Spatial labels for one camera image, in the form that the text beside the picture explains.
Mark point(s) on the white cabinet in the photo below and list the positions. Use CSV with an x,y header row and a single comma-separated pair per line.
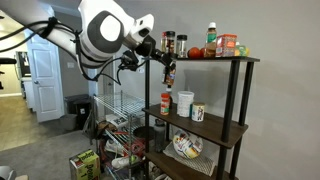
x,y
28,96

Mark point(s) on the black padded bar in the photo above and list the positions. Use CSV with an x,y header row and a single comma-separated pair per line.
x,y
7,61

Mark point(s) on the grey round object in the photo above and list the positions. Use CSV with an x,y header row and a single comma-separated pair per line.
x,y
6,174

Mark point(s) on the orange seasoning bottle red cap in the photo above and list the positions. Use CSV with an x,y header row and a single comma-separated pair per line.
x,y
165,105

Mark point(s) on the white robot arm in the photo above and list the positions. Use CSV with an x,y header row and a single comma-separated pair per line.
x,y
100,33

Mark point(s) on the green cardboard box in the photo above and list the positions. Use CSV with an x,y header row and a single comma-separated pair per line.
x,y
85,165

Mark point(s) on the dark cooking pot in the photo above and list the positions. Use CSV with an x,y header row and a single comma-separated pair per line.
x,y
140,132

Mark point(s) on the red patterned box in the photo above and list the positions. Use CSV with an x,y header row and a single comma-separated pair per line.
x,y
226,45

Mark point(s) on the dark bottle white cap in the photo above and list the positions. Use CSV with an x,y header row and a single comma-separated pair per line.
x,y
169,90

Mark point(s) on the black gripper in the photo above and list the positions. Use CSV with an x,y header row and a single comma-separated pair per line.
x,y
148,46

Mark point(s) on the white sneaker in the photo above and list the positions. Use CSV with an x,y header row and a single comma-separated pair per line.
x,y
114,146

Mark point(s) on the small printed tin can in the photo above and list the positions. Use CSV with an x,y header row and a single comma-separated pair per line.
x,y
198,112

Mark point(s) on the green herb jar black lid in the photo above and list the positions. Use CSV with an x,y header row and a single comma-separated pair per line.
x,y
181,48

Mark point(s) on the black trash bin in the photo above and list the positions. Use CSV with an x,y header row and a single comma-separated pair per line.
x,y
78,106

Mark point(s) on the white light switch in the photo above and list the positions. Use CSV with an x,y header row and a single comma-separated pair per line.
x,y
70,65

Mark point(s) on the red item in rack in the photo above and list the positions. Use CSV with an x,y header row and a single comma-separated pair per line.
x,y
135,148

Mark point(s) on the dark grey water bottle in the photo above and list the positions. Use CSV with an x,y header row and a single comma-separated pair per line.
x,y
159,135

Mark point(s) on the white and green shoe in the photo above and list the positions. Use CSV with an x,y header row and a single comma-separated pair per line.
x,y
123,161

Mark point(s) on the yellow-green spice jar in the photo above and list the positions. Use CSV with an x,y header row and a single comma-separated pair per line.
x,y
163,45

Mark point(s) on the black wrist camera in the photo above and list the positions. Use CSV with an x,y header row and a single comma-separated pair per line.
x,y
129,61

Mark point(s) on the red tomato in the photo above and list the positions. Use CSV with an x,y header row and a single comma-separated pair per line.
x,y
202,52
194,52

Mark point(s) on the white printed paper box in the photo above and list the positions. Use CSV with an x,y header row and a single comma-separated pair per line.
x,y
118,120

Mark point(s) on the white plastic tub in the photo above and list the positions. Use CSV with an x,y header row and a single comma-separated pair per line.
x,y
185,104

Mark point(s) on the black-framed wooden shelf unit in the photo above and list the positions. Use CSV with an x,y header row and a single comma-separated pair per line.
x,y
200,125

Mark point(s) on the orange spice jar black lid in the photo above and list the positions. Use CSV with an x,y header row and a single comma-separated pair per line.
x,y
170,43

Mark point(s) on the brown bundle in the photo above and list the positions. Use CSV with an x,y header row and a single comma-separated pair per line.
x,y
106,126

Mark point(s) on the white mesh mat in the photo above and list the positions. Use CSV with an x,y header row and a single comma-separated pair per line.
x,y
196,164

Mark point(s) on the green yellow bag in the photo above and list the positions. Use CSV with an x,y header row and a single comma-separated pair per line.
x,y
242,50

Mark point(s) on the colourful printed bowl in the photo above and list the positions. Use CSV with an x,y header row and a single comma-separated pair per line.
x,y
186,145

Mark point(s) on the grey plastic bin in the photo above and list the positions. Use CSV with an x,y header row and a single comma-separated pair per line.
x,y
68,121

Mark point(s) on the white panel door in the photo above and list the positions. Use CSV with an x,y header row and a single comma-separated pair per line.
x,y
46,93

